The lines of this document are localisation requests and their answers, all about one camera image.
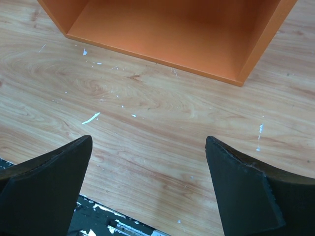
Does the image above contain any orange wooden shelf cabinet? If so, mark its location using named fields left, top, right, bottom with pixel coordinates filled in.
left=40, top=0, right=295, bottom=86

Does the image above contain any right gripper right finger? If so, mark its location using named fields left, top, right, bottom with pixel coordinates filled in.
left=205, top=136, right=315, bottom=236

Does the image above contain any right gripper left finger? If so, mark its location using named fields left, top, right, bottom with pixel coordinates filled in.
left=0, top=135, right=93, bottom=236

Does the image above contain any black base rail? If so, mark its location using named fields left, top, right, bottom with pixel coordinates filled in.
left=0, top=158, right=170, bottom=236

